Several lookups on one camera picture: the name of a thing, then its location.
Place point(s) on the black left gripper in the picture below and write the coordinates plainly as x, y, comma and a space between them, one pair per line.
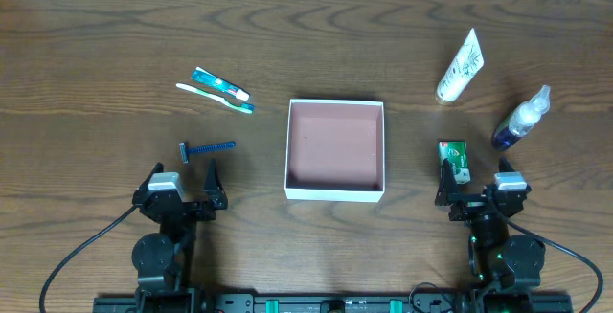
190, 206

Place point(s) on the white shampoo tube leaf print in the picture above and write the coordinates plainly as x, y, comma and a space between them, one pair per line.
463, 68

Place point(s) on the green toothpaste tube white cap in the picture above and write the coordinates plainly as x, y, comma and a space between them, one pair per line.
204, 77

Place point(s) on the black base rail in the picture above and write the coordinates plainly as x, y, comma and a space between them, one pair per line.
423, 300

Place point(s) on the white cardboard box pink inside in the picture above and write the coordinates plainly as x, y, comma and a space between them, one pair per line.
335, 151

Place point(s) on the clear spray bottle blue liquid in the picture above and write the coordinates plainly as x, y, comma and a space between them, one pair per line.
521, 120

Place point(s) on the green soap box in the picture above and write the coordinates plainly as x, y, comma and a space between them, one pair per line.
455, 152

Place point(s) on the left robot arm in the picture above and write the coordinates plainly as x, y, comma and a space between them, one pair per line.
163, 259

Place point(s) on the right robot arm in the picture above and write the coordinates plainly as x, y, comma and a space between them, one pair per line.
505, 264

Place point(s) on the blue disposable razor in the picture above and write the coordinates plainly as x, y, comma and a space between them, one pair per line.
186, 152

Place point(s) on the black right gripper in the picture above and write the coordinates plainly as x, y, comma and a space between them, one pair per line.
474, 198

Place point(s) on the green white toothbrush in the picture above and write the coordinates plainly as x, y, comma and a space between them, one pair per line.
243, 108

